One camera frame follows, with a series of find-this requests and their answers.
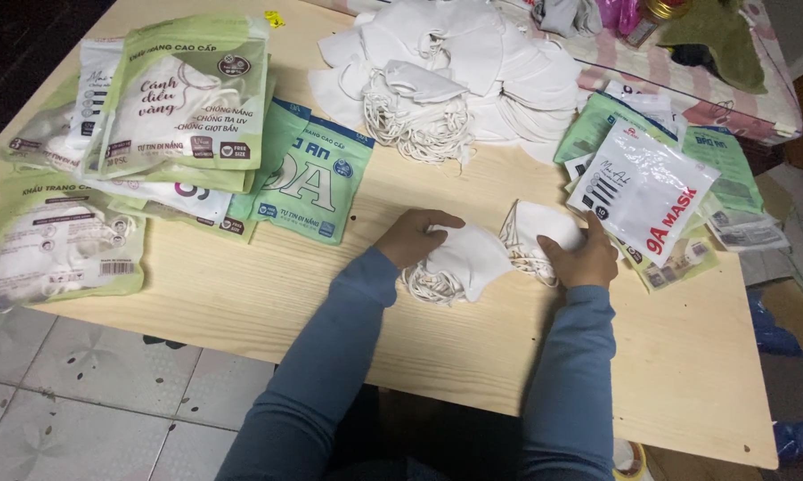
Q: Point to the person's right hand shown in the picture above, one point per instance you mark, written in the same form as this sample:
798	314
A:
592	264

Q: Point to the person's left hand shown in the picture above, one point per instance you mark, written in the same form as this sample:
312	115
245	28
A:
404	237

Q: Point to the person's left fingers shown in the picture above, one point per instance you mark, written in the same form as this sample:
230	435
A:
441	218

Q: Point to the white face mask bundle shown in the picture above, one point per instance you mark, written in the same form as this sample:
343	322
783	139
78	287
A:
471	260
541	224

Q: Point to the pile of white face masks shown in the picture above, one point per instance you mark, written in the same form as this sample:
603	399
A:
468	67

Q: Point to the white packet with red print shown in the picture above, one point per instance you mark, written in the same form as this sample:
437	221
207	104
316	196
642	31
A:
642	187

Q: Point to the flat light green packet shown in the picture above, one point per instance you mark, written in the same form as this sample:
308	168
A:
685	260
237	227

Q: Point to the grey cloth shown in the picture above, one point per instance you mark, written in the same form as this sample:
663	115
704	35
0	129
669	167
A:
565	17

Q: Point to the white mask packet grey print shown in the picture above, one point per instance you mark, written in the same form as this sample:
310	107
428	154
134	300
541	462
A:
648	103
94	87

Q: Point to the white packet with purple print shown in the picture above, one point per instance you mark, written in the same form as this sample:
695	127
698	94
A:
187	197

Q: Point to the yellow paper tag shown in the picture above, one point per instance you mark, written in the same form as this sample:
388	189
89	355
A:
274	19

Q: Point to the pink plastic bag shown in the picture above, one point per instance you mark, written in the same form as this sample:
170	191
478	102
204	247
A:
618	13

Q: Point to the large light green mask packet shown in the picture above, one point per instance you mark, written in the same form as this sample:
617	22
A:
181	100

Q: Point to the pink patterned mattress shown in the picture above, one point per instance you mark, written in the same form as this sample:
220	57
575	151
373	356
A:
722	107

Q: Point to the jar with gold lid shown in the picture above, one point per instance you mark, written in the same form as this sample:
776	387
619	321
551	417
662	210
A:
665	8

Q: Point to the clear plastic packet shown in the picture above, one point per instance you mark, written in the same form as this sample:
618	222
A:
748	230

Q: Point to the roll of tape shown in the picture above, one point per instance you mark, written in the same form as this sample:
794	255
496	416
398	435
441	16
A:
632	464

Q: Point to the olive green cloth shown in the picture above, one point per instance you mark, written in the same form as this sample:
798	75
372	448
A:
722	43

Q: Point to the blue plastic bag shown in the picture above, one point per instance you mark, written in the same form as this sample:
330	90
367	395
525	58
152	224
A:
772	334

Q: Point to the brown cardboard sheet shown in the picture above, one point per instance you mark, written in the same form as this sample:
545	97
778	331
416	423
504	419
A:
799	314

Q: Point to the light green filled mask packet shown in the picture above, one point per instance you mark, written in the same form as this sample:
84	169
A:
60	240

